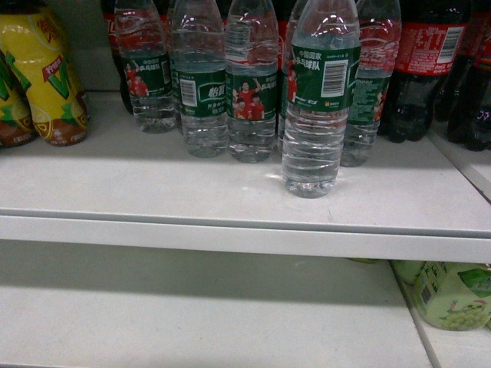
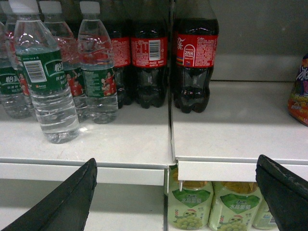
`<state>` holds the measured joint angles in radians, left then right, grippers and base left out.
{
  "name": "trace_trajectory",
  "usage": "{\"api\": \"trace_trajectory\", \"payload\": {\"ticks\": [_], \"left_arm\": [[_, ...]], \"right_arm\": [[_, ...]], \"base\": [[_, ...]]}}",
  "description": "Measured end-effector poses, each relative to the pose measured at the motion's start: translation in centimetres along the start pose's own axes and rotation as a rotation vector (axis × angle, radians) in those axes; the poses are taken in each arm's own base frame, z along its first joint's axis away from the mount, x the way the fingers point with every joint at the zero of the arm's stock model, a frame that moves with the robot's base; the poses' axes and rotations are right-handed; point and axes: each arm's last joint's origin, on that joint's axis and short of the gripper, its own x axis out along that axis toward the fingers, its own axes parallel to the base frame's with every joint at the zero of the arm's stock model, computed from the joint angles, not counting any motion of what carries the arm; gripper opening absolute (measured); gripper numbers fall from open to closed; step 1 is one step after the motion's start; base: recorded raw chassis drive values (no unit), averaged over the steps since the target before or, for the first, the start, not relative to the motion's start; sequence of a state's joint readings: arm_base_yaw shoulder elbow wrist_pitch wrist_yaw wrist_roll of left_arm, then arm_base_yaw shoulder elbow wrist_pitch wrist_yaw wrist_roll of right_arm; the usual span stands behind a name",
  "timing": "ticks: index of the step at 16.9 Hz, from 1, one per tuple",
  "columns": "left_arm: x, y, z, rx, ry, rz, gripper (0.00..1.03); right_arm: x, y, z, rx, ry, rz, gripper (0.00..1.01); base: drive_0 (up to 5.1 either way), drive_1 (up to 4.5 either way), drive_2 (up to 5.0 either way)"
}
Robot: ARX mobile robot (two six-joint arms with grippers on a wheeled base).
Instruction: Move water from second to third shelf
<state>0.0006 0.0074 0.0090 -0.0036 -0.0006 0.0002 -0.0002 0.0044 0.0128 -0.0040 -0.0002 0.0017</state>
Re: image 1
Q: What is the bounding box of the water bottle far left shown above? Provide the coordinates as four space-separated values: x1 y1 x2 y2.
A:
114 1 176 133

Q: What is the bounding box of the cola bottle far right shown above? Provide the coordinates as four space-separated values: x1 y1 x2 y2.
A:
447 1 490 151

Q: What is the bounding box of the clear water bottle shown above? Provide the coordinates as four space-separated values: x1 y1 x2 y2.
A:
282 1 361 199

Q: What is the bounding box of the white metal shelf board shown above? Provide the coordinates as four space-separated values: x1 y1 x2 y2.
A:
1 92 490 262

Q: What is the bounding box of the green juice bottle behind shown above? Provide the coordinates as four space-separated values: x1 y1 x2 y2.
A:
390 260 425 285

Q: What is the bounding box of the cola bottle red label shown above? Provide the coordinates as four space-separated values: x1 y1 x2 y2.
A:
378 1 472 143

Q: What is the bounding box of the cola bottle behind left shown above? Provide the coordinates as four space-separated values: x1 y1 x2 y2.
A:
99 0 133 114

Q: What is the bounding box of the yellow lemon tea bottle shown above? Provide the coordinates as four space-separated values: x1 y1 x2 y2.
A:
1 1 87 147
1 53 38 148

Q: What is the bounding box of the water bottle red players label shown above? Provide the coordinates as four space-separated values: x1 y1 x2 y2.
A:
225 1 278 163

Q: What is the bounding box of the white lower shelf board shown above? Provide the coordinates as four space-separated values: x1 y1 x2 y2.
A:
1 244 490 367

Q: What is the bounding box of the water bottle rightmost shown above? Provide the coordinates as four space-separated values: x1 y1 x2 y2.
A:
341 1 402 167

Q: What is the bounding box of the green grape juice bottle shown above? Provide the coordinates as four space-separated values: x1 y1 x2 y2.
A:
411 261 490 331

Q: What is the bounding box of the water bottle barcode label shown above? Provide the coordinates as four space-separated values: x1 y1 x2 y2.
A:
171 1 228 158

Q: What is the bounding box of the water bottle behind front one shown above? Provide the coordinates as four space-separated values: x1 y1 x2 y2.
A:
278 0 307 151

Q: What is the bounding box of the yellow lemon tea bottle left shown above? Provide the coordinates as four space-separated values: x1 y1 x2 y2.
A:
1 53 38 148

